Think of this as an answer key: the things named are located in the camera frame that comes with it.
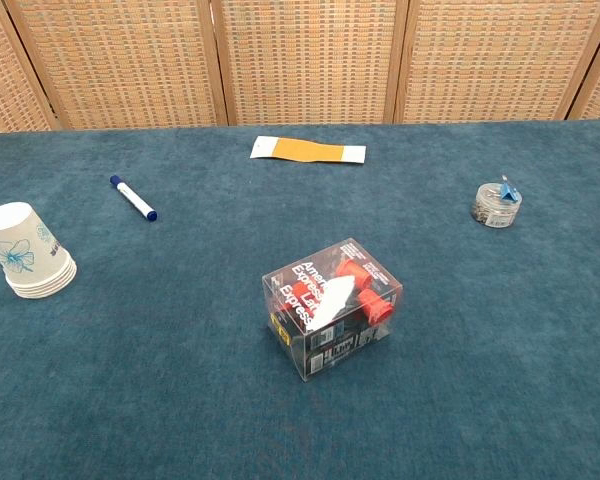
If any blue and white marker pen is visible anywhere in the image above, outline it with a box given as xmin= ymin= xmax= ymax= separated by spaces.
xmin=109 ymin=174 xmax=158 ymax=223

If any woven wooden folding screen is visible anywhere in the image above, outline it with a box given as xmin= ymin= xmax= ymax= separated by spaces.
xmin=0 ymin=0 xmax=600 ymax=135

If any tan and white flat packet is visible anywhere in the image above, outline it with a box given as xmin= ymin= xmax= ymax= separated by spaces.
xmin=249 ymin=135 xmax=368 ymax=165

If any clear jar of binder clips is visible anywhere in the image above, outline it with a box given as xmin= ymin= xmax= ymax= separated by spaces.
xmin=470 ymin=182 xmax=523 ymax=230

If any red plastic cylinder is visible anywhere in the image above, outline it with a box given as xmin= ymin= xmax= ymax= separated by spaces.
xmin=356 ymin=288 xmax=397 ymax=327
xmin=336 ymin=258 xmax=372 ymax=290

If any blue binder clip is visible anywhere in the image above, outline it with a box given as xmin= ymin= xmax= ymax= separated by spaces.
xmin=497 ymin=174 xmax=519 ymax=204

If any red snack packet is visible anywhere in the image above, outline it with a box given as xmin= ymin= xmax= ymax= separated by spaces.
xmin=261 ymin=237 xmax=405 ymax=383

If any blue fabric table cover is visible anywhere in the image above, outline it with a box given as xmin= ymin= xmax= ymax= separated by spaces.
xmin=0 ymin=119 xmax=600 ymax=480

